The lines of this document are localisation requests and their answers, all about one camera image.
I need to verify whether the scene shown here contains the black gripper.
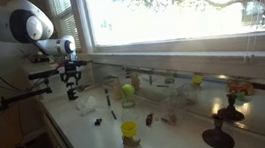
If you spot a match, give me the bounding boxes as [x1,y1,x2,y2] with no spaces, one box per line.
[58,58,84,88]

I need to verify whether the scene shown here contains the yellow plastic cup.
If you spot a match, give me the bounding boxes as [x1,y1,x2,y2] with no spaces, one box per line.
[119,120,140,140]

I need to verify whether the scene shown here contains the clear glass dish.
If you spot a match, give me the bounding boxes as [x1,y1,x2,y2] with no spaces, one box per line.
[119,106,142,124]

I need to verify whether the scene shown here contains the clear drinking glass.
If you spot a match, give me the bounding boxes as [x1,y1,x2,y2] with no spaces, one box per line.
[159,93,186,127]

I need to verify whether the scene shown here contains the white window frame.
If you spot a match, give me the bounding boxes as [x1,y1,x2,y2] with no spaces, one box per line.
[70,0,265,86]

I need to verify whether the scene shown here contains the black candle holder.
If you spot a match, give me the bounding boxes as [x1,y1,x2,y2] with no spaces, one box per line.
[199,111,237,148]

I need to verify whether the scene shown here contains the black wrist stereo camera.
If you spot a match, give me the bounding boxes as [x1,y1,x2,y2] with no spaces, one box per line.
[67,58,89,69]

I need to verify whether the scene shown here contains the crumpled white tissue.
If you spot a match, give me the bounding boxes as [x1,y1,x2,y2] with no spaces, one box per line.
[75,94,100,117]

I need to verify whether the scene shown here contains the black stereo camera bar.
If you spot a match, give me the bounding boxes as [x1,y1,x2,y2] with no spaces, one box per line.
[27,68,60,81]

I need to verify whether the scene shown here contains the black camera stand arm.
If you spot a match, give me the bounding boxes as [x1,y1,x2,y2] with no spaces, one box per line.
[0,76,56,119]

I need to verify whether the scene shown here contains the clear glass jar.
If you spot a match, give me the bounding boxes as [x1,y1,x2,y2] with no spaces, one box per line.
[120,94,137,110]

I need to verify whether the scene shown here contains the small black bolt piece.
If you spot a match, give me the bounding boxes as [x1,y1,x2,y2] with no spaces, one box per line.
[93,118,104,127]

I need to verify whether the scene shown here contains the green dry-erase marker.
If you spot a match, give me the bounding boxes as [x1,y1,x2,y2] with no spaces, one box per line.
[103,87,112,107]

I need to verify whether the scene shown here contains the small brown figurine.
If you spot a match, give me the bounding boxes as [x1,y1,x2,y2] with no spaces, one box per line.
[144,112,155,128]

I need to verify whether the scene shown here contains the black clamp object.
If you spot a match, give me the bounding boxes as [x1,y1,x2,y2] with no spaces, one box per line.
[65,80,80,101]

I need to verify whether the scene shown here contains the white window blind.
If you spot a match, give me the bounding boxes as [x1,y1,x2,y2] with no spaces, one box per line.
[48,0,83,55]

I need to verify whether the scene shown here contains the brown wooden figure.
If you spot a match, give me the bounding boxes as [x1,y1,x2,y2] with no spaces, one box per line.
[121,132,143,148]

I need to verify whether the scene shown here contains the long leaning mirror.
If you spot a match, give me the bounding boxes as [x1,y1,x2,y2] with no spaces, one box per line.
[90,43,265,148]

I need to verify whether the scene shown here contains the yellow-green tennis ball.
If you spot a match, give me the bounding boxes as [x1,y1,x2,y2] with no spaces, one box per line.
[121,82,136,99]

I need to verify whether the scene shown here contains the black pen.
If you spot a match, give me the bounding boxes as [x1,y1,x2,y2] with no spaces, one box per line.
[109,109,118,122]

